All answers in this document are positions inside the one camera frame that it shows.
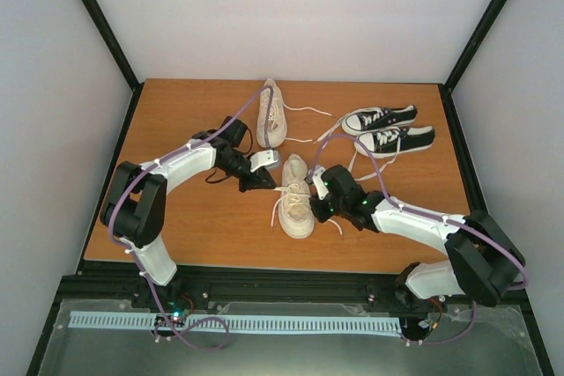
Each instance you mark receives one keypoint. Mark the right black frame post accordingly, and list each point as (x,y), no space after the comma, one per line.
(478,35)

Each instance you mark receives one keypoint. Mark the black canvas sneaker rear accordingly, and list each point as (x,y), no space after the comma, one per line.
(370,119)

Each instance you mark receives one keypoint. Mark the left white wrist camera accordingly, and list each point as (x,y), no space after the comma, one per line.
(267,159)

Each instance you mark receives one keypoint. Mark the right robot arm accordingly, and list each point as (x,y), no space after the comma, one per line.
(482,262)

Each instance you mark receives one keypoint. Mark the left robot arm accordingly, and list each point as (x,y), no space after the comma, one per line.
(135,205)

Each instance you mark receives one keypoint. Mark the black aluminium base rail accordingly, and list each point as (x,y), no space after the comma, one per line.
(209,288)

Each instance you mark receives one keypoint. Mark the black canvas sneaker front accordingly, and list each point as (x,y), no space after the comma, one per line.
(391,142)

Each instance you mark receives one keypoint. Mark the black frame post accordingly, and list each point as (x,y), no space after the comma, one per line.
(478,35)
(107,34)

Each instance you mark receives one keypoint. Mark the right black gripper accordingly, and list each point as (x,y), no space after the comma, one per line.
(322,214)

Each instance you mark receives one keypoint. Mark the black canvas sneaker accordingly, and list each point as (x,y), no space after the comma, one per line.
(391,142)
(370,119)

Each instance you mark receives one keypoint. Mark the cream lace sneaker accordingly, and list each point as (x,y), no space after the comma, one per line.
(292,209)
(272,126)

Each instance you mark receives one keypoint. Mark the left black frame post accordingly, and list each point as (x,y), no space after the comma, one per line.
(107,34)

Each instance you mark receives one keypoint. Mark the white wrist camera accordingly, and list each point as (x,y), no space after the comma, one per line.
(314,178)
(267,159)

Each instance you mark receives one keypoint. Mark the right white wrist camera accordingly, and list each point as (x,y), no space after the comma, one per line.
(314,178)

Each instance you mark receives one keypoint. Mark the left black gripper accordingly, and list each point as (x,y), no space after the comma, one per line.
(256,181)

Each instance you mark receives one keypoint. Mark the light blue slotted cable duct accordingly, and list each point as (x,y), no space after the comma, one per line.
(241,324)

